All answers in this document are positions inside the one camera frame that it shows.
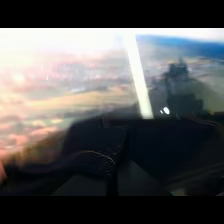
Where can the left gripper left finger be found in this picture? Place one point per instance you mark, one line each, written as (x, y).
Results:
(88, 186)

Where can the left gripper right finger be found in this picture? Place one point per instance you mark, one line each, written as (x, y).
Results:
(136, 183)

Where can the black garment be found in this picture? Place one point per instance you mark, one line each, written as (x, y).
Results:
(160, 146)

